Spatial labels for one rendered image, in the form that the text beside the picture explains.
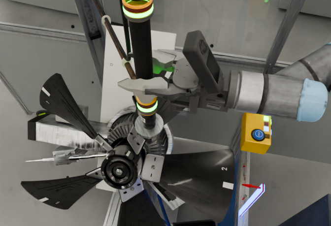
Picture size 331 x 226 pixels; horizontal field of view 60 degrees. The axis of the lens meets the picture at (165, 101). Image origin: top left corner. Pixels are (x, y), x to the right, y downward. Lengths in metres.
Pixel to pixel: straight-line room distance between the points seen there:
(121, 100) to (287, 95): 0.74
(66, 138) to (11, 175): 1.39
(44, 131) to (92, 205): 1.12
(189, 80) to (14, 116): 2.33
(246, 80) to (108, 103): 0.73
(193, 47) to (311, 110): 0.23
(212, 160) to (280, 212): 1.37
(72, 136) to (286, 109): 0.80
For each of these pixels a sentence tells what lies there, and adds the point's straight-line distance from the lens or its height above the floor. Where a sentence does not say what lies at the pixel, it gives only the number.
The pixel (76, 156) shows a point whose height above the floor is 1.10.
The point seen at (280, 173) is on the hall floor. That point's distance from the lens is 2.37.
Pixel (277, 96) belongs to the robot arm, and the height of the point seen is 1.67.
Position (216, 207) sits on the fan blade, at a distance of 0.95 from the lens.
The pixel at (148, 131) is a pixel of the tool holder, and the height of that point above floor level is 1.47.
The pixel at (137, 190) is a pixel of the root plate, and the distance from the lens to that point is 1.03.
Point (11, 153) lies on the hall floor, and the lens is 2.57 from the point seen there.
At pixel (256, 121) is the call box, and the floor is 1.07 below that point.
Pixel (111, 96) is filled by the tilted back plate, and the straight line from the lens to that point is 1.14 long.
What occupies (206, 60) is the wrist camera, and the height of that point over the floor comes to 1.72.
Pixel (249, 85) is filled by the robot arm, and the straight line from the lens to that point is 0.51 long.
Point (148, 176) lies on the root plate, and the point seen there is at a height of 1.18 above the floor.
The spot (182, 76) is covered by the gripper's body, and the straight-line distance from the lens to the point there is 0.51.
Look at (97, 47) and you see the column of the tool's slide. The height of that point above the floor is 1.10.
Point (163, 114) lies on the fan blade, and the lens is 0.83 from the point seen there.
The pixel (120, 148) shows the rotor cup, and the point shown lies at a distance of 0.92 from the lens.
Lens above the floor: 2.07
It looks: 56 degrees down
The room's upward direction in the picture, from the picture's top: straight up
